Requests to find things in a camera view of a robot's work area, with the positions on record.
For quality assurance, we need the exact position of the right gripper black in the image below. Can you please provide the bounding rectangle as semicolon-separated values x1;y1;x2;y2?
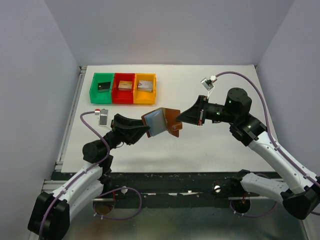
176;94;237;125

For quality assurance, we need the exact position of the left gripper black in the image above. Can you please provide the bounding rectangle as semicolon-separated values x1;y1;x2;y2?
101;113;150;153

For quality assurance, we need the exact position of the brown leather card holder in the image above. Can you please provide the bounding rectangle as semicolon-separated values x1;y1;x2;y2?
141;107;183;138

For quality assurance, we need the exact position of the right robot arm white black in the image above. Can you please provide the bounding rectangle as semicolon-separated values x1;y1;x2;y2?
176;87;320;220

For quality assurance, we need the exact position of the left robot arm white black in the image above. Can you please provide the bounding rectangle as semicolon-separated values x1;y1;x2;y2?
27;109;150;240

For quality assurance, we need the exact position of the tan card stack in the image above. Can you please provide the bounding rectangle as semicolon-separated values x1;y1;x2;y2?
118;80;132;91

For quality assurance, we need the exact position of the silver card stack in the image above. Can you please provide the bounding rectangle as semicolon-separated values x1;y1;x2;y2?
137;80;153;93

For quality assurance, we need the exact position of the red plastic bin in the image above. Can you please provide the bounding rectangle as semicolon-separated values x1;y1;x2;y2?
111;72;135;105

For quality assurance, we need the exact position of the orange plastic bin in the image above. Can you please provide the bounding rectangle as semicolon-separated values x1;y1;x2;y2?
133;73;157;105

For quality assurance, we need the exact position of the green plastic bin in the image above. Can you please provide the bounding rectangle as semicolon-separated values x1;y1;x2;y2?
89;72;115;105

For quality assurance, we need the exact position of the left white knob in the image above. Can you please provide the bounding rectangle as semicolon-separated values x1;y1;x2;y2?
121;188;128;194

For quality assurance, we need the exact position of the white knob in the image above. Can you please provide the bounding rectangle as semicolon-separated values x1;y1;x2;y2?
213;185;221;193
121;188;128;194

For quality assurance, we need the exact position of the right white knob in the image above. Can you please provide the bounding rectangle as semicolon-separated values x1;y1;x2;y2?
213;185;221;193

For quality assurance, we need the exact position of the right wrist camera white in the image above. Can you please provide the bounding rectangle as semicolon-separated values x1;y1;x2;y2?
200;75;218;100

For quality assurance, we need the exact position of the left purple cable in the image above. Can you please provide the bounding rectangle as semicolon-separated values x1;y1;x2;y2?
38;111;143;240

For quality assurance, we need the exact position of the purple cable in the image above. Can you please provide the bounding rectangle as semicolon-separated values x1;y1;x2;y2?
216;71;320;218
38;111;143;240

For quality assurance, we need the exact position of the aluminium frame rail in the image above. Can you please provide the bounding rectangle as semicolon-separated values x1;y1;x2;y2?
41;65;88;193

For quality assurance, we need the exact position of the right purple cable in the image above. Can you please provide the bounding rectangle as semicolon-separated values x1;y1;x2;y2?
216;71;320;218

